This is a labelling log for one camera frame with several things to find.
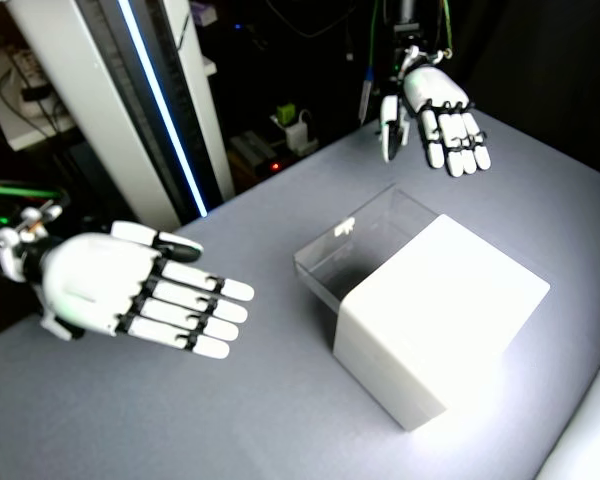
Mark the green plug block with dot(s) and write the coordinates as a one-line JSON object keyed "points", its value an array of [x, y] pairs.
{"points": [[286, 114]]}

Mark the white box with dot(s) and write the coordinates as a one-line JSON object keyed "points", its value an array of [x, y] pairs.
{"points": [[430, 310]]}

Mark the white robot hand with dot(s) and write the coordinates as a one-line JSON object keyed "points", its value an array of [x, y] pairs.
{"points": [[430, 85], [95, 280]]}

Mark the black device with red light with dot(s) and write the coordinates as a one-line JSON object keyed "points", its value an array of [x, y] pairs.
{"points": [[265, 167]]}

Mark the white side shelf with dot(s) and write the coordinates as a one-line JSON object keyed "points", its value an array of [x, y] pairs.
{"points": [[20, 120]]}

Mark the grey table cloth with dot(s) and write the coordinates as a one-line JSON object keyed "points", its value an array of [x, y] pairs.
{"points": [[180, 400]]}

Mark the white power adapter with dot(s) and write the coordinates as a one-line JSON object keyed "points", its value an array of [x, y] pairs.
{"points": [[297, 132]]}

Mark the white column with blue light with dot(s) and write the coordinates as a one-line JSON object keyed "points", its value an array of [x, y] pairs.
{"points": [[110, 100]]}

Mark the clear plastic container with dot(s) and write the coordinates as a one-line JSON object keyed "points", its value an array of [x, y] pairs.
{"points": [[330, 260]]}

